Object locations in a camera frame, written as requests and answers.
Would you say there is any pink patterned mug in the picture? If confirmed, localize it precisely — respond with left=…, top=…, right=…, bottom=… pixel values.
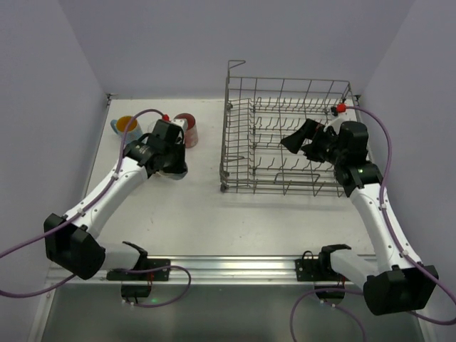
left=175, top=113, right=199, bottom=148

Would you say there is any light blue patterned mug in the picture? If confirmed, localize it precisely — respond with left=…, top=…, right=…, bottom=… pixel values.
left=110, top=116, right=143, bottom=145

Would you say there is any dark blue mug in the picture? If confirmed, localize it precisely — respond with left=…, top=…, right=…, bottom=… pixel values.
left=158, top=169, right=188, bottom=180

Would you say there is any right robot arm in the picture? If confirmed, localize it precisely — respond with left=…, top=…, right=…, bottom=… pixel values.
left=281, top=119, right=438, bottom=316

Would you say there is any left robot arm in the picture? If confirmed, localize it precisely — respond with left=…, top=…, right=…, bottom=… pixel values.
left=43, top=119, right=187, bottom=280

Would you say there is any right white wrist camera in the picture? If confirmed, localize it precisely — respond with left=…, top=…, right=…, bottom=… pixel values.
left=325, top=103, right=348, bottom=133

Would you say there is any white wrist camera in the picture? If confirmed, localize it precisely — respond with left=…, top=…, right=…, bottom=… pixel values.
left=325, top=103, right=348, bottom=133
left=162, top=114, right=188, bottom=132

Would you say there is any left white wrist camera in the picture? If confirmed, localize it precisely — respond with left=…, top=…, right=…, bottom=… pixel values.
left=162, top=114, right=188, bottom=132

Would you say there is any grey wire dish rack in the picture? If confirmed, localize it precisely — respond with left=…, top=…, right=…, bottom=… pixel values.
left=219, top=59, right=356, bottom=197

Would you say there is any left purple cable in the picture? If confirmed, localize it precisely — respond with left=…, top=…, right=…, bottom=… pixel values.
left=0, top=108, right=193, bottom=308

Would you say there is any purple cable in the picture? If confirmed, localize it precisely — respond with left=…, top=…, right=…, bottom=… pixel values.
left=0, top=108, right=193, bottom=308
left=288, top=103, right=456, bottom=342

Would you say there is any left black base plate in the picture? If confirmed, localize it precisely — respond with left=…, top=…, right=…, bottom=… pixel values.
left=106, top=258, right=171, bottom=282

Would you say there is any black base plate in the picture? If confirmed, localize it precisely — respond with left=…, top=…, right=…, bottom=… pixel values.
left=106, top=258, right=171, bottom=282
left=294, top=250, right=334, bottom=282

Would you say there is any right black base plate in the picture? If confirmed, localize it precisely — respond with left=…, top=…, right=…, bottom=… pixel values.
left=294, top=250, right=334, bottom=282

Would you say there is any aluminium mounting rail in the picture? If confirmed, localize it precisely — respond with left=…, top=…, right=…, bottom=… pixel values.
left=46, top=254, right=378, bottom=286

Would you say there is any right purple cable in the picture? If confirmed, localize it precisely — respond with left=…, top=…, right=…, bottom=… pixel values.
left=288, top=103, right=456, bottom=342

